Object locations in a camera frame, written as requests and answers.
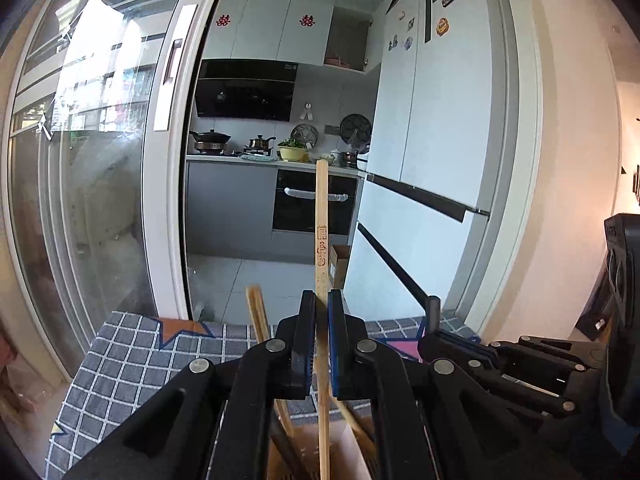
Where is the wooden chopstick long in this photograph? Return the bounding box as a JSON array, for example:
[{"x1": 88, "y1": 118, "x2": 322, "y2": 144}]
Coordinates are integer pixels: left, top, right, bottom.
[{"x1": 336, "y1": 401, "x2": 378, "y2": 478}]

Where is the black built-in oven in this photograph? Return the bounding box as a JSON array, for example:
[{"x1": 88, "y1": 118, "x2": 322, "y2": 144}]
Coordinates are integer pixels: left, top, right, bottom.
[{"x1": 271, "y1": 169, "x2": 366, "y2": 238}]

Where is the grey checkered star tablecloth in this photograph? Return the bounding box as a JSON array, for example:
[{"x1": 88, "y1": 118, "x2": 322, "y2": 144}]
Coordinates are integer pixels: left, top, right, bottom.
[{"x1": 44, "y1": 310, "x2": 482, "y2": 480}]

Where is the wooden chopstick crossing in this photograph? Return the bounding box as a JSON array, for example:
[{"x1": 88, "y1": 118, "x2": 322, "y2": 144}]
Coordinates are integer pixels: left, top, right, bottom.
[{"x1": 314, "y1": 159, "x2": 331, "y2": 480}]

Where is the black range hood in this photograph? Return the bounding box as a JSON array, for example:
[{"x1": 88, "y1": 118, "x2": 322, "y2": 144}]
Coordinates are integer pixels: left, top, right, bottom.
[{"x1": 194, "y1": 58, "x2": 298, "y2": 122}]

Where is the white plastic utensil holder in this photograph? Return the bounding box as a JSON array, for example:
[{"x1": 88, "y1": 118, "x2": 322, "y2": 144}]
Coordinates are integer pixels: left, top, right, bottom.
[{"x1": 264, "y1": 398, "x2": 381, "y2": 480}]

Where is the black wok on stove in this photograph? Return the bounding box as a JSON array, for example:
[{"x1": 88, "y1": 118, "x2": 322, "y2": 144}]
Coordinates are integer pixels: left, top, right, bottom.
[{"x1": 190, "y1": 129, "x2": 231, "y2": 155}]

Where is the cardboard box on floor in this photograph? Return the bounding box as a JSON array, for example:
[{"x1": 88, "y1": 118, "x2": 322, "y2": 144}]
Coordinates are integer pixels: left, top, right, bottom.
[{"x1": 329, "y1": 245, "x2": 352, "y2": 289}]

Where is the yellow bowl with greens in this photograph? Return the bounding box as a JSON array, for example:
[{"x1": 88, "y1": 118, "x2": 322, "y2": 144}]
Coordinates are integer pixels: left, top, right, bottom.
[{"x1": 278, "y1": 139, "x2": 307, "y2": 162}]

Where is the black handled utensil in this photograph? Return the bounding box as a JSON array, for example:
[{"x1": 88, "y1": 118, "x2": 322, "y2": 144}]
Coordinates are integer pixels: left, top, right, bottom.
[{"x1": 424, "y1": 296, "x2": 440, "y2": 335}]

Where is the glass sliding door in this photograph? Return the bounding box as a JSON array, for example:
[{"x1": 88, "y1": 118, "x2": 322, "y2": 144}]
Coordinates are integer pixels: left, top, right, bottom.
[{"x1": 1, "y1": 0, "x2": 218, "y2": 376}]

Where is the white refrigerator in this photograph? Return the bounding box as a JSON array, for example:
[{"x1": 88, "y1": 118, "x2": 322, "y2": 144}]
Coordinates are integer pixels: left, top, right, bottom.
[{"x1": 343, "y1": 0, "x2": 518, "y2": 321}]

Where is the cooking pot on stove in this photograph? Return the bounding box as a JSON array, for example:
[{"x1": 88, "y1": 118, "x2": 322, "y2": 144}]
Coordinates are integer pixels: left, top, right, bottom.
[{"x1": 245, "y1": 134, "x2": 274, "y2": 156}]

